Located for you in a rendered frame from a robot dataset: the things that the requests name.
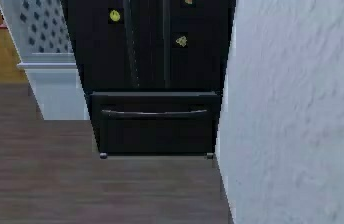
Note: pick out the black fridge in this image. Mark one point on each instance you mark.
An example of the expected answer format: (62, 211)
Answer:
(153, 133)

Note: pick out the round yellow fridge magnet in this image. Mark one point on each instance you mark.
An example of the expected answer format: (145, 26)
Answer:
(114, 15)

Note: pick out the yellow triangular fridge magnet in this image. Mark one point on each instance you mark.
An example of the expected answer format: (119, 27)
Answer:
(181, 41)

